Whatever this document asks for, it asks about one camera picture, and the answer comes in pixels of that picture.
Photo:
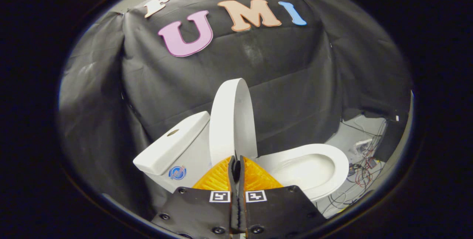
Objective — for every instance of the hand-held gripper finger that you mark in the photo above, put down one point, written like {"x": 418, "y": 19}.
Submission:
{"x": 233, "y": 213}
{"x": 242, "y": 213}

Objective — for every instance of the white toilet lid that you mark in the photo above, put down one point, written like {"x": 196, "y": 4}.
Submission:
{"x": 225, "y": 120}

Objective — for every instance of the white ceramic toilet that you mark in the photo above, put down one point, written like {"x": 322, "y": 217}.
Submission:
{"x": 192, "y": 150}

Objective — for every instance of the black backdrop cloth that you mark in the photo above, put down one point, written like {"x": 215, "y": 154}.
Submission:
{"x": 277, "y": 84}

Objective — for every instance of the small grey power adapter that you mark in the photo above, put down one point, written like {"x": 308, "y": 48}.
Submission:
{"x": 371, "y": 162}

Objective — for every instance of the dark box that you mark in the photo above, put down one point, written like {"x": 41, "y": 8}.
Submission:
{"x": 391, "y": 139}

